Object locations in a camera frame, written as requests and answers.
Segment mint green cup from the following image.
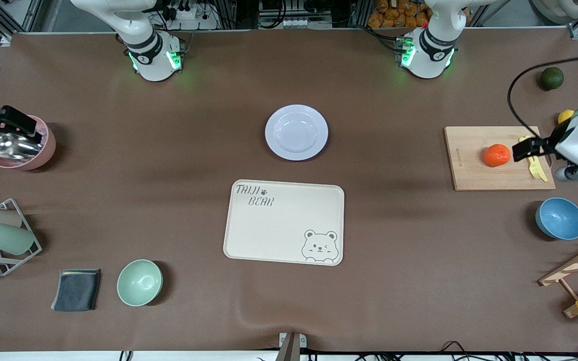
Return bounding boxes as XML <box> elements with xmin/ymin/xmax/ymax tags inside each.
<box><xmin>0</xmin><ymin>222</ymin><xmax>36</xmax><ymax>256</ymax></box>

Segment dark grey folded cloth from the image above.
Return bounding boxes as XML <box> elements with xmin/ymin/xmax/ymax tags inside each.
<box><xmin>51</xmin><ymin>269</ymin><xmax>102</xmax><ymax>312</ymax></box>

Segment blue bowl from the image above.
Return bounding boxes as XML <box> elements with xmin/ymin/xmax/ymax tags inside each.
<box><xmin>535</xmin><ymin>197</ymin><xmax>578</xmax><ymax>241</ymax></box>

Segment metal mount bracket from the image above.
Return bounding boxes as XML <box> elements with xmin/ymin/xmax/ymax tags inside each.
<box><xmin>275</xmin><ymin>332</ymin><xmax>308</xmax><ymax>361</ymax></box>

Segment dark green lime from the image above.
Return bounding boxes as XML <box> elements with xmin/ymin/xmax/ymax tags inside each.
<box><xmin>540</xmin><ymin>67</ymin><xmax>565</xmax><ymax>91</ymax></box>

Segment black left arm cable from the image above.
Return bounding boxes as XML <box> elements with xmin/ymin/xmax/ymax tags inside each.
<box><xmin>507</xmin><ymin>56</ymin><xmax>578</xmax><ymax>141</ymax></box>

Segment wooden cutting board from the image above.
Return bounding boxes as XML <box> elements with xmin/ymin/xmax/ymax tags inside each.
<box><xmin>444</xmin><ymin>126</ymin><xmax>556</xmax><ymax>192</ymax></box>

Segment orange fruit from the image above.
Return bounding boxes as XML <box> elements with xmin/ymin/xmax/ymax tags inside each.
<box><xmin>483</xmin><ymin>144</ymin><xmax>511</xmax><ymax>167</ymax></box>

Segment shiny metal scoop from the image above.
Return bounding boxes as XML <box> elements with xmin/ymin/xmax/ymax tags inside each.
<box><xmin>0</xmin><ymin>131</ymin><xmax>44</xmax><ymax>161</ymax></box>

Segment wooden drying rack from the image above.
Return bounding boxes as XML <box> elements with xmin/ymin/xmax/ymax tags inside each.
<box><xmin>538</xmin><ymin>236</ymin><xmax>578</xmax><ymax>319</ymax></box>

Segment mint green bowl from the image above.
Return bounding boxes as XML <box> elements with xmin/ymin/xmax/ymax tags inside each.
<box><xmin>116</xmin><ymin>259</ymin><xmax>164</xmax><ymax>307</ymax></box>

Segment yellow plastic fork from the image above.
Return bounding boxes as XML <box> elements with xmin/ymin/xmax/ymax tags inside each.
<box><xmin>525</xmin><ymin>135</ymin><xmax>548</xmax><ymax>182</ymax></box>

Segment white round plate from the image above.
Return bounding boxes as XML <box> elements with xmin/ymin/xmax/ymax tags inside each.
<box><xmin>264</xmin><ymin>104</ymin><xmax>329</xmax><ymax>161</ymax></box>

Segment pink bowl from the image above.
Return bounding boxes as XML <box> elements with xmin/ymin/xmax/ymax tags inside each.
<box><xmin>0</xmin><ymin>115</ymin><xmax>57</xmax><ymax>171</ymax></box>

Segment cream tray with bear print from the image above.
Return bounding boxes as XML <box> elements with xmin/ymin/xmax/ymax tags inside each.
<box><xmin>223</xmin><ymin>179</ymin><xmax>345</xmax><ymax>266</ymax></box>

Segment grey wire cup rack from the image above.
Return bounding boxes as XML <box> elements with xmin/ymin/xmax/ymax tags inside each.
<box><xmin>0</xmin><ymin>198</ymin><xmax>43</xmax><ymax>277</ymax></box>

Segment white power strip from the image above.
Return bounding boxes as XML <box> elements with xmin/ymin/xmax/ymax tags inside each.
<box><xmin>171</xmin><ymin>5</ymin><xmax>219</xmax><ymax>30</ymax></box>

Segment orange snack packets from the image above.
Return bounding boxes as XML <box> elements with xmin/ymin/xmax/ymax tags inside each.
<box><xmin>368</xmin><ymin>0</ymin><xmax>432</xmax><ymax>29</ymax></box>

